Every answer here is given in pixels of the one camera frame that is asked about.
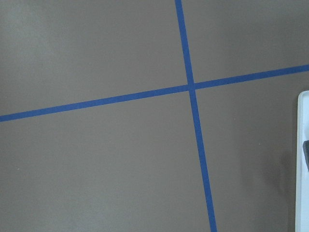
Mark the white rectangular plastic tray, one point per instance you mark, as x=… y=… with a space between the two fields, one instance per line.
x=302 y=174

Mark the grey pink microfibre cloth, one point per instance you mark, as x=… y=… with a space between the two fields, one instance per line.
x=306 y=152

